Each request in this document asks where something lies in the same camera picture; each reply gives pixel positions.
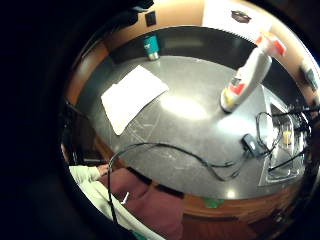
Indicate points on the small yellow item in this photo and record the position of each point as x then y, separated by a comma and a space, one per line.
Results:
287, 137

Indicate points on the small black adapter box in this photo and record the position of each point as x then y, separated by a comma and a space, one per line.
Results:
250, 144

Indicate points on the black wall socket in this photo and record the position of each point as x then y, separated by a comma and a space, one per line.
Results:
150, 18

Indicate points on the green tape piece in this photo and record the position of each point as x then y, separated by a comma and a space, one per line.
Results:
212, 202

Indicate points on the dark wall sticker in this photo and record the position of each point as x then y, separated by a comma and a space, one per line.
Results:
241, 16

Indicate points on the the person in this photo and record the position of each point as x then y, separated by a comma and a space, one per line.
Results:
146, 203

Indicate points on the dark chair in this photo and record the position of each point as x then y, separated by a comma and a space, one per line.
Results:
78, 133

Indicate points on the teal metal tumbler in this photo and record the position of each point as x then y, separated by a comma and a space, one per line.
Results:
151, 45

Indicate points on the white spray bottle orange trigger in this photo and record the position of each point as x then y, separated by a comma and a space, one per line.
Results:
248, 75

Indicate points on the white cloth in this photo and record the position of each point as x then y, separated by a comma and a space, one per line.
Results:
131, 96

